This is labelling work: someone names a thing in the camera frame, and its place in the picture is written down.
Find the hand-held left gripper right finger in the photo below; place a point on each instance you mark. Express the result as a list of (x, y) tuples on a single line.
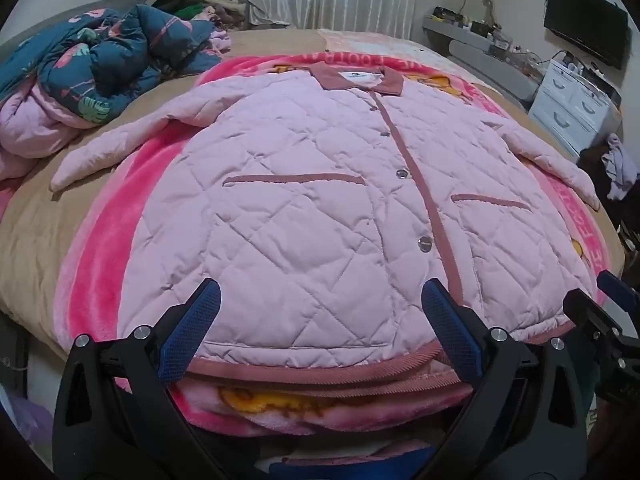
[(450, 331)]

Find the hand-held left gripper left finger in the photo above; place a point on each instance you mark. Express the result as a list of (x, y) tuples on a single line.
[(190, 331)]

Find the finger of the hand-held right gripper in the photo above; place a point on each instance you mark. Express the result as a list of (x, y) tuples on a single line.
[(590, 312), (614, 285)]

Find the pink quilted jacket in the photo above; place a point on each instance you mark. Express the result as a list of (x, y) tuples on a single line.
[(300, 210)]

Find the dark chair with clothes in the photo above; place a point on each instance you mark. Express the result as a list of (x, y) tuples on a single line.
[(595, 170)]

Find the pile of folded clothes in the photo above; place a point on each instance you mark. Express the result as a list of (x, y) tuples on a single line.
[(200, 7)]

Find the lilac cloth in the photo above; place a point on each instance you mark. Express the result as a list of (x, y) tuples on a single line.
[(620, 165)]

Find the pink printed blanket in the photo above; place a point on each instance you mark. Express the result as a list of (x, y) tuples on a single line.
[(115, 220)]

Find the bed with tan sheet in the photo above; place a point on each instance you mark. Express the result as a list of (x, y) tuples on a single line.
[(40, 240)]

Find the white drawer cabinet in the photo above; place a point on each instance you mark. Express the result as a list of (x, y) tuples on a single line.
[(575, 105)]

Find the grey padded shelf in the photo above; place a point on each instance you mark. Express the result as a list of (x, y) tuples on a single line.
[(500, 72)]

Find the black flat television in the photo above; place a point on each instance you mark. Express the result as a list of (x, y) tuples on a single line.
[(585, 22)]

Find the blue floral duvet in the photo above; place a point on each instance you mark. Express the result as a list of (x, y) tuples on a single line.
[(100, 60)]

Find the cluster of small gadgets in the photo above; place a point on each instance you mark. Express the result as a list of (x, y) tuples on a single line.
[(480, 27)]

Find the peach floral towel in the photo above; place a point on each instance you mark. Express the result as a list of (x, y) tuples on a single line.
[(380, 42)]

